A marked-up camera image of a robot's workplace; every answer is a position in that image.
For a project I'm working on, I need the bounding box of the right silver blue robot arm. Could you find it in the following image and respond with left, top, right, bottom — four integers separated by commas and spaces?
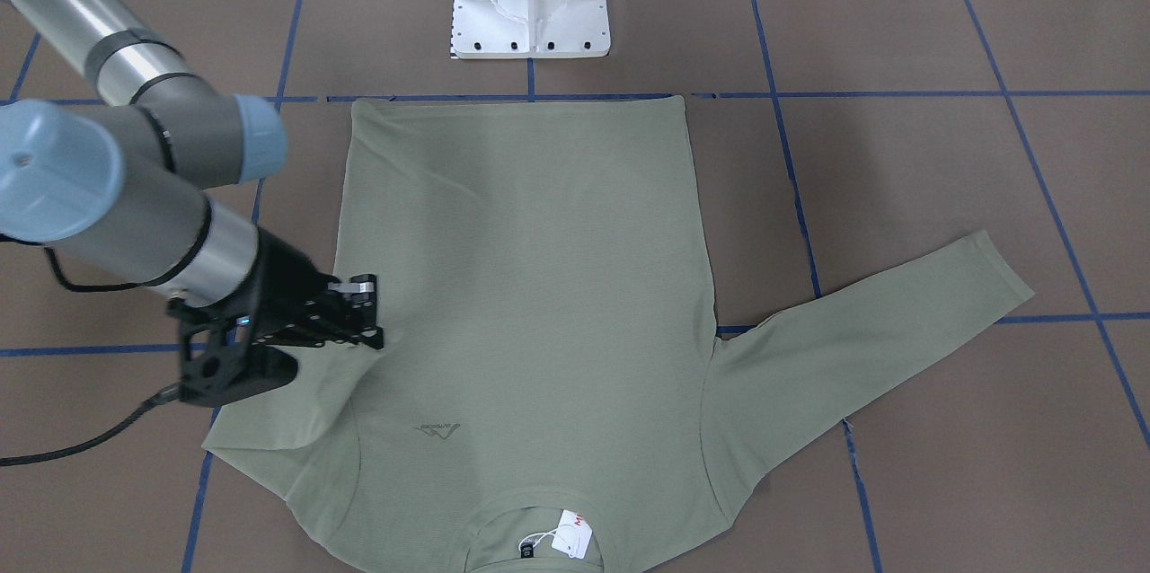
3, 0, 385, 347

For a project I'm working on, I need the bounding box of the olive green long-sleeve shirt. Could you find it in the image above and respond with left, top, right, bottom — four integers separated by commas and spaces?
204, 97, 1032, 572

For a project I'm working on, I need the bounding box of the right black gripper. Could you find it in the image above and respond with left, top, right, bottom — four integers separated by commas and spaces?
248, 226, 385, 349

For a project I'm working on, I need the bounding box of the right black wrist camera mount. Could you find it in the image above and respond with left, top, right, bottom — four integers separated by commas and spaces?
167, 298, 299, 408

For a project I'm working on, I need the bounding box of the white shirt price tag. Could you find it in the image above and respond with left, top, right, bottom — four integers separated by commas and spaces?
549, 510, 593, 560

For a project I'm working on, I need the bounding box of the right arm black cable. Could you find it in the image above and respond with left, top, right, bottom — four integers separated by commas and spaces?
0, 245, 185, 469

